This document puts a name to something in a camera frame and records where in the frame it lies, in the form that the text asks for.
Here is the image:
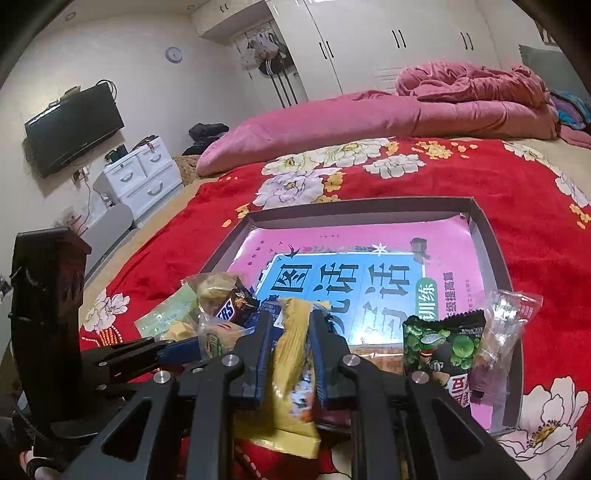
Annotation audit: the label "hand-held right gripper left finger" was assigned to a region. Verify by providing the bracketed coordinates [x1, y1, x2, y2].
[65, 311, 274, 480]

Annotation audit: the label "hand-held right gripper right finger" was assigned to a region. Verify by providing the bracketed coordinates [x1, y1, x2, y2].
[310, 310, 527, 480]

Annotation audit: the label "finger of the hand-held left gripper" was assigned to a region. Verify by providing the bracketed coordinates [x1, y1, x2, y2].
[92, 338, 204, 400]
[82, 338, 168, 370]

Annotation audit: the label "beige pastry packet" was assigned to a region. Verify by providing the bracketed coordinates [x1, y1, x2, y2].
[164, 320, 199, 342]

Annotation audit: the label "yellow snack packet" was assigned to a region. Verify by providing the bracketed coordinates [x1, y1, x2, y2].
[233, 298, 331, 459]

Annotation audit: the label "light green packet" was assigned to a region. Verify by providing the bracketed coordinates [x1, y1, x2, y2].
[134, 284, 199, 342]

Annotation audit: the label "blue snack packet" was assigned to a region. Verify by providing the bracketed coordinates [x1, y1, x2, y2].
[249, 298, 287, 333]

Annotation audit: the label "brown chocolate bar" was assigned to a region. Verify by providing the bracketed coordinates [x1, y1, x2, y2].
[217, 285, 260, 324]

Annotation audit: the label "clear pastry packet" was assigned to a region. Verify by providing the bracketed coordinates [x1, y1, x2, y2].
[185, 272, 245, 319]

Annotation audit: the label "dark green pea packet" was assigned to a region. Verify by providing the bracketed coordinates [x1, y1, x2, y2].
[402, 310, 488, 407]

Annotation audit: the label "clear snack packet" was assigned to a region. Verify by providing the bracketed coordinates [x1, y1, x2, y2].
[471, 290, 542, 407]

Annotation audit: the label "grey cardboard box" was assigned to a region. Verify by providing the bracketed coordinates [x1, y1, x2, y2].
[198, 196, 525, 430]

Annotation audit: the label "dark wooden bedpost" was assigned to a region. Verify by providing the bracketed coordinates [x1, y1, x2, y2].
[9, 226, 93, 439]

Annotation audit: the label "pink book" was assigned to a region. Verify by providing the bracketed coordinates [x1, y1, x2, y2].
[228, 217, 502, 425]

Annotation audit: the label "white drawer cabinet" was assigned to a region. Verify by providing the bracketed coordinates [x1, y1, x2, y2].
[95, 136, 183, 222]

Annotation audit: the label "brown plush blanket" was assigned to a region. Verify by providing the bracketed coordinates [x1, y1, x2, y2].
[173, 154, 204, 185]

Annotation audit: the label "dark clothes pile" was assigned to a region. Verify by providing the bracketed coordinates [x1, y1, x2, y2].
[182, 122, 229, 155]

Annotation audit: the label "black television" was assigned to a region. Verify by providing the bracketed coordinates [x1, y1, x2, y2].
[24, 82, 125, 178]

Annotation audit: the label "pink quilt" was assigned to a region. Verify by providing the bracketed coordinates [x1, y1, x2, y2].
[196, 62, 559, 176]

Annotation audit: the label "red floral blanket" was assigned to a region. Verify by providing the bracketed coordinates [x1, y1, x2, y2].
[78, 136, 591, 480]

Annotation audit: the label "coat rack with clothes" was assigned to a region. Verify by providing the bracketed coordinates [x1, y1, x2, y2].
[235, 30, 310, 109]

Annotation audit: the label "white wardrobe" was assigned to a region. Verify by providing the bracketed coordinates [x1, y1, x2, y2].
[268, 0, 541, 107]

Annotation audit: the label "pink cloth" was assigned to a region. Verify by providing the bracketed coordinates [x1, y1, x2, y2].
[558, 124, 591, 148]

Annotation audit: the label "colourful clothes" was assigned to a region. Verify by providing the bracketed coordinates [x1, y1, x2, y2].
[549, 90, 591, 132]

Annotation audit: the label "grey padded headboard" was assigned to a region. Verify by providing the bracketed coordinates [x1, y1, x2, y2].
[519, 45, 568, 93]

